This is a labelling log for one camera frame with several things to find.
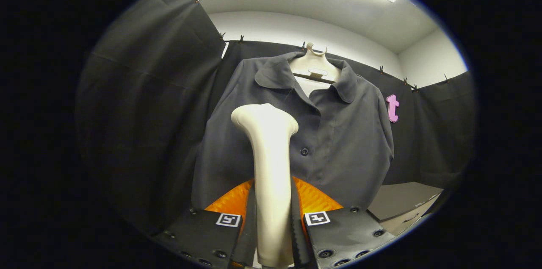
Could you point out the row of small cloth clips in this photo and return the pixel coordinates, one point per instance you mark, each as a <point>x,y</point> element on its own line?
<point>381,68</point>

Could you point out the grey cabinet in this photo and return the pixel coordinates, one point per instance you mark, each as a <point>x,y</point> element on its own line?
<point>398,199</point>

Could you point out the white backing board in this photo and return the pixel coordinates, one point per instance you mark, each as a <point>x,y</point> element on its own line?
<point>311,87</point>

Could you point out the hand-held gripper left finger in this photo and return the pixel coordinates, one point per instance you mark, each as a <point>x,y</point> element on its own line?
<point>250,235</point>

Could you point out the black backdrop cloth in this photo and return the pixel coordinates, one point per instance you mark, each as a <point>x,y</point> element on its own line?
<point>148,112</point>

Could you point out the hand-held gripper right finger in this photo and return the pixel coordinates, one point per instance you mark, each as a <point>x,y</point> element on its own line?
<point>297,235</point>

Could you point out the cream plastic hanger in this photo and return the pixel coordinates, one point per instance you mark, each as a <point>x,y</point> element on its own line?
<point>315,65</point>

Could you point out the dark grey button shirt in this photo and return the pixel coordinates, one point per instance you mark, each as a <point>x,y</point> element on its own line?
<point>347,150</point>

